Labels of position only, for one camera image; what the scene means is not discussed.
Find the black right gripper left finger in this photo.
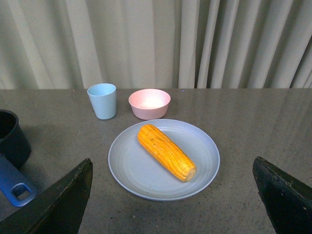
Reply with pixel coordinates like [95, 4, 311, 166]
[0, 158, 93, 234]

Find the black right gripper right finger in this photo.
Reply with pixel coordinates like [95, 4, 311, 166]
[253, 157, 312, 234]

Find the yellow corn cob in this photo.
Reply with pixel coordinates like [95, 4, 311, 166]
[137, 124, 197, 182]

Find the dark blue saucepan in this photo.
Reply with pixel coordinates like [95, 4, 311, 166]
[0, 110, 37, 207]

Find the grey-blue round plate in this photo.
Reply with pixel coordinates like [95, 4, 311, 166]
[108, 119, 220, 201]

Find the light blue cup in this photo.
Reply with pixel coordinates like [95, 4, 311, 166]
[87, 83, 117, 120]

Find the pink bowl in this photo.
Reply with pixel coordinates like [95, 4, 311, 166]
[128, 89, 171, 120]

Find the beige curtain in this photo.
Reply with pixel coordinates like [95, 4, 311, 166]
[0, 0, 312, 89]

